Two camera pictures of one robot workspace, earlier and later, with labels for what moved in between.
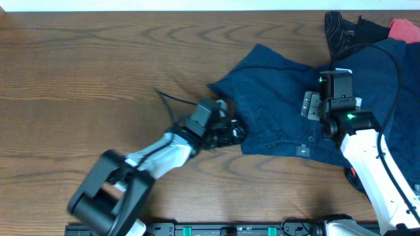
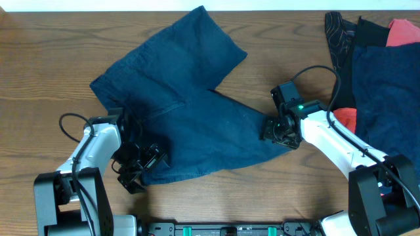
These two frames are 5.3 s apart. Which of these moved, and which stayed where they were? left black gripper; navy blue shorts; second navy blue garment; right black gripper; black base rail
Moved: navy blue shorts; left black gripper; right black gripper
Stayed: black base rail; second navy blue garment
